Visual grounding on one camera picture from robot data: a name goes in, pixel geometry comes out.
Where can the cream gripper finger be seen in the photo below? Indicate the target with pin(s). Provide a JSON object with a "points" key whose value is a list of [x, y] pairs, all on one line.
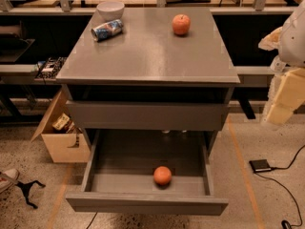
{"points": [[289, 96], [271, 41]]}

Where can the orange fruit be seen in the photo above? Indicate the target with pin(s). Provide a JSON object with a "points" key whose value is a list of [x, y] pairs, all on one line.
{"points": [[162, 175]]}

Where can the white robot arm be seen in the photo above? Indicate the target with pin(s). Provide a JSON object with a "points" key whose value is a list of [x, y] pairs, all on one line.
{"points": [[291, 54]]}

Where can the grey drawer cabinet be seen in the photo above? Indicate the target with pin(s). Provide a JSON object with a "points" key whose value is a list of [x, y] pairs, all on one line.
{"points": [[149, 63]]}

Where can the open grey middle drawer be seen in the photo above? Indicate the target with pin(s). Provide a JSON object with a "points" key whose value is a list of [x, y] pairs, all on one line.
{"points": [[119, 175]]}

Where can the closed grey top drawer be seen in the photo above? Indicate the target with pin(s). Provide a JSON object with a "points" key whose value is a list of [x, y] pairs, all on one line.
{"points": [[148, 116]]}

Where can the black foot pedal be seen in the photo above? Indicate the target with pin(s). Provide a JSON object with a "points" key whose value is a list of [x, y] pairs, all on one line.
{"points": [[260, 166]]}

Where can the red apple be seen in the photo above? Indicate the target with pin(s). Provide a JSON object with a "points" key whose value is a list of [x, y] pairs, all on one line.
{"points": [[181, 24]]}

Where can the white bowl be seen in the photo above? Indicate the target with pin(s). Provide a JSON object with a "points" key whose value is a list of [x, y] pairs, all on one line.
{"points": [[111, 10]]}

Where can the blue crushed soda can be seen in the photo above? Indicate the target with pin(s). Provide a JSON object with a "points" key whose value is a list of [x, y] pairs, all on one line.
{"points": [[107, 30]]}

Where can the snack package in box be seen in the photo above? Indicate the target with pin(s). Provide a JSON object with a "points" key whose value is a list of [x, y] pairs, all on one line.
{"points": [[63, 124]]}

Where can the patterned black white box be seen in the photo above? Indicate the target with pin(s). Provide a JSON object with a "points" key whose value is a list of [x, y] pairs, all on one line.
{"points": [[50, 68]]}

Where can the wooden plywood box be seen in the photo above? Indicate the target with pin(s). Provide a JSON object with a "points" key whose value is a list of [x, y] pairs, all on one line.
{"points": [[63, 147]]}

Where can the white sneaker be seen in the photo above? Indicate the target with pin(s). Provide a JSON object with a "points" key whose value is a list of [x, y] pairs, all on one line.
{"points": [[6, 178]]}

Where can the black floor bracket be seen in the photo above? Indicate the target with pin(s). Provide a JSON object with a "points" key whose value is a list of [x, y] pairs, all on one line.
{"points": [[26, 187]]}

